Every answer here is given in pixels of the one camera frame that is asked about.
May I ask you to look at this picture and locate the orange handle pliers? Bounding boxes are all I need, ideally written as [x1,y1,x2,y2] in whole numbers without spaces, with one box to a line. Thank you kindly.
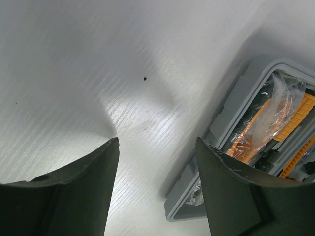
[187,73,307,205]

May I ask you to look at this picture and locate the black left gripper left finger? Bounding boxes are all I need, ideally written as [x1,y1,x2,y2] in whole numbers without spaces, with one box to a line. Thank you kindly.
[0,138,120,236]

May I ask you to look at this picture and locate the grey plastic tool case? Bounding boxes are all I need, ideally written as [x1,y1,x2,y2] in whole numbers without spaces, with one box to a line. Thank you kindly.
[164,55,315,222]

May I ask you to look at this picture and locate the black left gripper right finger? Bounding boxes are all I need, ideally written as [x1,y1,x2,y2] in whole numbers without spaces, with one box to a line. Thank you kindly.
[195,138,315,236]

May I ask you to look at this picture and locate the orange handle thick screwdriver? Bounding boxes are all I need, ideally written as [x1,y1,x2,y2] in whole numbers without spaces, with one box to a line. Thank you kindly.
[273,93,315,142]

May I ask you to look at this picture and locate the orange handle slim screwdriver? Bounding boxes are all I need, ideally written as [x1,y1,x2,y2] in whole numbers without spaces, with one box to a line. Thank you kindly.
[279,136,315,178]

